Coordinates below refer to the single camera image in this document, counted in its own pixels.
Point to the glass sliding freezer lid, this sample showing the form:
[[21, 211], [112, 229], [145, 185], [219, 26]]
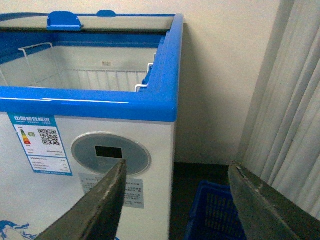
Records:
[[102, 21]]

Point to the white blue chest freezer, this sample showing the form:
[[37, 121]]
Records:
[[56, 144]]

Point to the blue plastic basket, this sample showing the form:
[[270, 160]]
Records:
[[213, 215]]

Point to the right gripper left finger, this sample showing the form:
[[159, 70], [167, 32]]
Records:
[[95, 216]]

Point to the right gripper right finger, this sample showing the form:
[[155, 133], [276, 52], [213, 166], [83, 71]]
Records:
[[264, 213]]

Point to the white wire freezer basket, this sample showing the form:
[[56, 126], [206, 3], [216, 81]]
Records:
[[45, 65]]

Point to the white curtain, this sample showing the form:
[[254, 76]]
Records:
[[280, 143]]

